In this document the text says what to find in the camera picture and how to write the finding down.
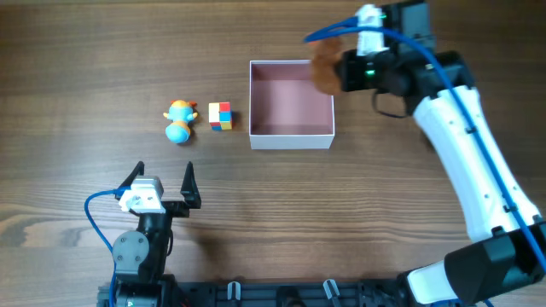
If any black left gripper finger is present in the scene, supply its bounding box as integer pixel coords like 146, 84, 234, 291
114, 161, 145, 199
180, 161, 201, 209

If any brown plush toy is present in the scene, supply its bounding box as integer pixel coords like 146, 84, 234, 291
308, 37, 343, 96

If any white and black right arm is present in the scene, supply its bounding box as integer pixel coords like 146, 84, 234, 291
331, 1, 545, 306

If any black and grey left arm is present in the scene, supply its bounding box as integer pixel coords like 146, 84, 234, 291
107, 161, 201, 307

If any blue duck toy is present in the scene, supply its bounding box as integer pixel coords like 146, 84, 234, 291
163, 100, 198, 144

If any colourful puzzle cube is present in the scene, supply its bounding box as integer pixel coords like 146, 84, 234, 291
208, 101, 233, 130

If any white box with pink interior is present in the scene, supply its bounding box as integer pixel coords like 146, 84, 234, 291
248, 60, 335, 150

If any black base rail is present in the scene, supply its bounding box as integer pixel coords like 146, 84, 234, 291
96, 279, 477, 307

